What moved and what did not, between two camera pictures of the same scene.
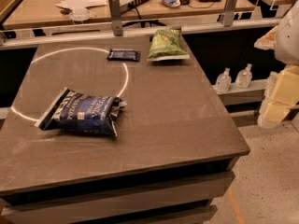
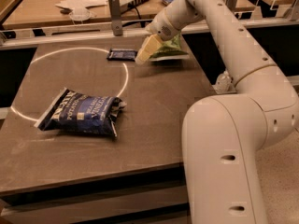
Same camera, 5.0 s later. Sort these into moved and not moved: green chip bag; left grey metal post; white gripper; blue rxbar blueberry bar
Moved: white gripper
Not moved: green chip bag; left grey metal post; blue rxbar blueberry bar
